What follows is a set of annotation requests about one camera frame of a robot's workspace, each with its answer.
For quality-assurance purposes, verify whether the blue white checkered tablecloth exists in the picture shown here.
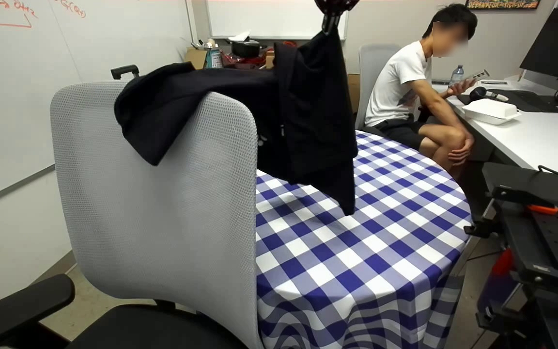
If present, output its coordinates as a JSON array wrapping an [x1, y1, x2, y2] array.
[[252, 128, 475, 349]]

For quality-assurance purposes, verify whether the white takeout container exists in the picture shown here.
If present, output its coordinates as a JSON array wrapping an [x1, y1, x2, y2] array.
[[459, 96, 523, 128]]

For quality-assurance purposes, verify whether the black robot cart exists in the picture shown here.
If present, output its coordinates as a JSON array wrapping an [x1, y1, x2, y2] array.
[[465, 160, 558, 349]]

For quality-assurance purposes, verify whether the framed wall picture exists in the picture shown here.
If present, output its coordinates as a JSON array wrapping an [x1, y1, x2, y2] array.
[[465, 0, 545, 11]]

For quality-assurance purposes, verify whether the cardboard box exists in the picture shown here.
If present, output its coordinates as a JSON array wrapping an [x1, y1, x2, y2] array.
[[184, 42, 211, 71]]

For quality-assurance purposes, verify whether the black clamp orange handle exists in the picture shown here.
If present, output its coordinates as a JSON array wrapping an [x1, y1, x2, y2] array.
[[492, 184, 558, 219]]

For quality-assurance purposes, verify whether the white desk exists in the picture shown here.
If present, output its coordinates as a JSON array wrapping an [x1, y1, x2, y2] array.
[[432, 75, 558, 184]]

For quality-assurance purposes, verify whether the black keyboard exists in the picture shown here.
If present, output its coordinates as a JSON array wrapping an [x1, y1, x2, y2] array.
[[485, 89, 558, 114]]

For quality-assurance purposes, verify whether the black cloth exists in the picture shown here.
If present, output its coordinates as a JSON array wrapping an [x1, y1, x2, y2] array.
[[113, 23, 361, 217]]

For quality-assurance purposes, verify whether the red clamp handle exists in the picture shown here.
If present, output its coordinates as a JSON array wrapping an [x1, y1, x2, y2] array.
[[490, 246, 516, 281]]

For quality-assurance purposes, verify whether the seated person white shirt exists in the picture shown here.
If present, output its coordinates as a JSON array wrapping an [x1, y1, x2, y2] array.
[[363, 1, 496, 180]]

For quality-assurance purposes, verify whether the clear water bottle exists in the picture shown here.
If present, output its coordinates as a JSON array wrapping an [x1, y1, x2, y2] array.
[[450, 64, 469, 89]]

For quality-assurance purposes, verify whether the gray mesh office chair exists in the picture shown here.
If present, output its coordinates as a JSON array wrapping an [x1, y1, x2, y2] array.
[[0, 81, 266, 349]]

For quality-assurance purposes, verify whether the large wall whiteboard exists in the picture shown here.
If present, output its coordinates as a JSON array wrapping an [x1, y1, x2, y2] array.
[[0, 0, 194, 209]]

